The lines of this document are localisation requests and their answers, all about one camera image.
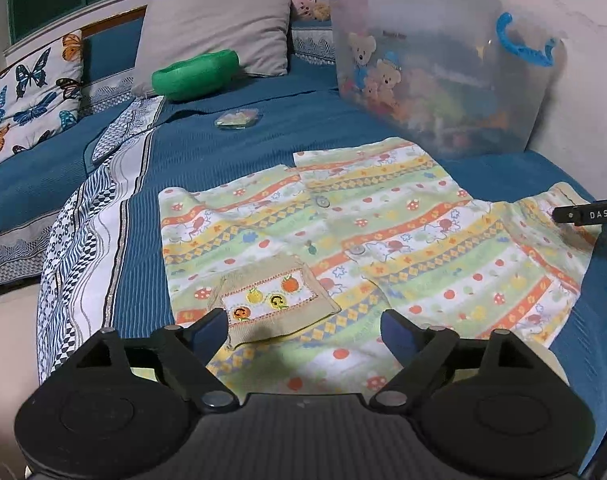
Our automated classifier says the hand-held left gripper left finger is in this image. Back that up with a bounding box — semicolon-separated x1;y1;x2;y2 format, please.
78;308;239;409

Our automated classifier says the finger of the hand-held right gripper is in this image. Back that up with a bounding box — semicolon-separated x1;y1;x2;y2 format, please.
552;198;607;226

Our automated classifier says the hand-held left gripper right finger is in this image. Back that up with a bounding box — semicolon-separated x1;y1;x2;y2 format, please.
371;310;527;408

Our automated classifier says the colourful striped child's shirt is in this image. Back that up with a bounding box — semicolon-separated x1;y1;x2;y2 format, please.
158;137;597;397

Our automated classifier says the white and blue patterned sheet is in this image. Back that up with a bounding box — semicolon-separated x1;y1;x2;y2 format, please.
36;95;167;386

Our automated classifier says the pile of colourful toys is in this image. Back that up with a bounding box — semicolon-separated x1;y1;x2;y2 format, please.
342;67;515;156

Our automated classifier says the blue bedspread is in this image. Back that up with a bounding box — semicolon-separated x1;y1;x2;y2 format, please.
0;15;607;473

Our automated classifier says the small clear packet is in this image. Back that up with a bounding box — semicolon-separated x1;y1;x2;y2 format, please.
214;108;262;130

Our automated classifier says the clear plastic storage box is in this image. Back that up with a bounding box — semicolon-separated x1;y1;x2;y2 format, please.
326;0;567;157

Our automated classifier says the butterfly print pillow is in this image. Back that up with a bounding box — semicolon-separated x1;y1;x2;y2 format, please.
0;30;85;172

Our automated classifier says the grey pillow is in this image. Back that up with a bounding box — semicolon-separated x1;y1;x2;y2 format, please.
132;0;292;97

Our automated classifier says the white headboard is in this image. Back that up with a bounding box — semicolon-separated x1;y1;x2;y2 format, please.
3;4;149;68

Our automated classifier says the pink plush toy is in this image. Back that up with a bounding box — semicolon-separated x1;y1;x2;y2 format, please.
289;0;318;21

